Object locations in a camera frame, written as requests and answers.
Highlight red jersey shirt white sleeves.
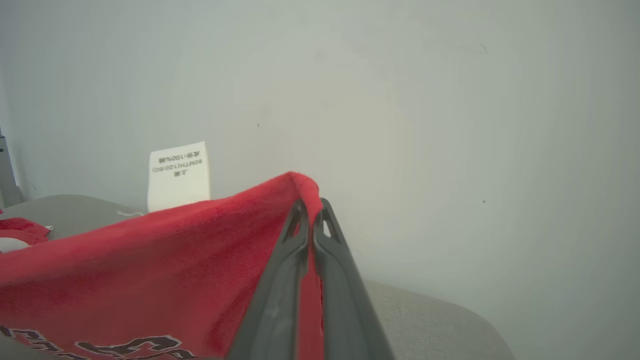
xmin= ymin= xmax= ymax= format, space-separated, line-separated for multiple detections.
xmin=0 ymin=141 xmax=326 ymax=360

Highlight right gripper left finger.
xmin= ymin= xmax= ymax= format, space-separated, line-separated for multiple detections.
xmin=227 ymin=199 xmax=310 ymax=360

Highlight red shorts white trim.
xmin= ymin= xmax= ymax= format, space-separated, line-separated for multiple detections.
xmin=0 ymin=217 xmax=52 ymax=254

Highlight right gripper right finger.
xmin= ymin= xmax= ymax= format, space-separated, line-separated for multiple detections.
xmin=312 ymin=198 xmax=396 ymax=360

